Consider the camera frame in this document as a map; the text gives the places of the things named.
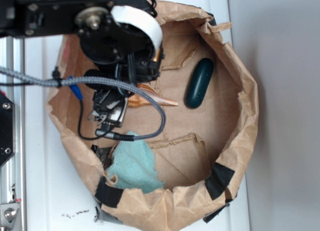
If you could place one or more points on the black mounting bracket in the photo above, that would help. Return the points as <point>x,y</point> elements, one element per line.
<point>6,129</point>

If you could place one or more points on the aluminium frame rail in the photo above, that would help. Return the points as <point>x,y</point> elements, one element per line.
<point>12,174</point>

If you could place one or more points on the brown paper bag bin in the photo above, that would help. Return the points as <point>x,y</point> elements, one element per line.
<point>202,153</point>

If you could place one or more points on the light teal cloth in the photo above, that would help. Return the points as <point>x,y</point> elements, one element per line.
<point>133,167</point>

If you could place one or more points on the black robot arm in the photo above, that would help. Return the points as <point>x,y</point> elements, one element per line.
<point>121,37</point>

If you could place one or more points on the dark green oblong capsule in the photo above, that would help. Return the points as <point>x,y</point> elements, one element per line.
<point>199,83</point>

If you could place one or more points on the small wrist camera board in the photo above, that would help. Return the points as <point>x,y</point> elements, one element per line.
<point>109,108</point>

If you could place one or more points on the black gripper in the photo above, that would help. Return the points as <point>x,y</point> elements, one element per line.
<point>130,64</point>

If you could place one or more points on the silver corner bracket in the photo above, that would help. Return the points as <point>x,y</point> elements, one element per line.
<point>11,217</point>

